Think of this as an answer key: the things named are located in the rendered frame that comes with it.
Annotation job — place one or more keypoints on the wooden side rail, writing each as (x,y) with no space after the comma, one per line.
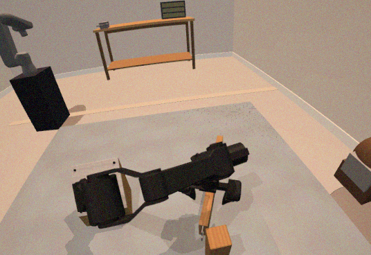
(207,207)

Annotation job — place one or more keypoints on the wooden post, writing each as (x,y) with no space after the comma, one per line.
(218,241)

